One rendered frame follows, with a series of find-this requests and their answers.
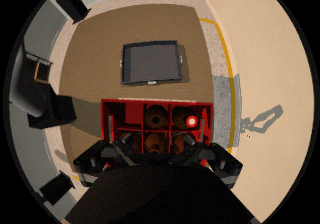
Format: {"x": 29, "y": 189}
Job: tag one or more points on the red plastic bottle crate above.
{"x": 129, "y": 115}

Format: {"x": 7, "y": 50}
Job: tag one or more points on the brown glass bottle with red label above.
{"x": 184, "y": 117}

